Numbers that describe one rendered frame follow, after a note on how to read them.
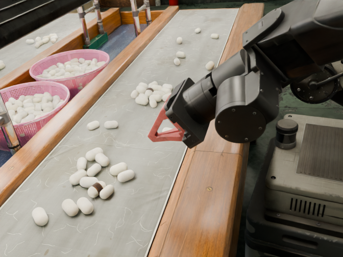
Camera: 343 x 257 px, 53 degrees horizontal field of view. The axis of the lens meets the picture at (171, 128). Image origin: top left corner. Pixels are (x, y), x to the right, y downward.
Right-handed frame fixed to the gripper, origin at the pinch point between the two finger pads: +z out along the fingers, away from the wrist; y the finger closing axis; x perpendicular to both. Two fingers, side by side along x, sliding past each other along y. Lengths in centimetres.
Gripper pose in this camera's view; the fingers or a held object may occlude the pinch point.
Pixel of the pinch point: (153, 135)
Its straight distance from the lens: 55.5
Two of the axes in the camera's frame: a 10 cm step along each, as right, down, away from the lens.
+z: -6.9, 4.7, 5.5
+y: -2.7, 5.4, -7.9
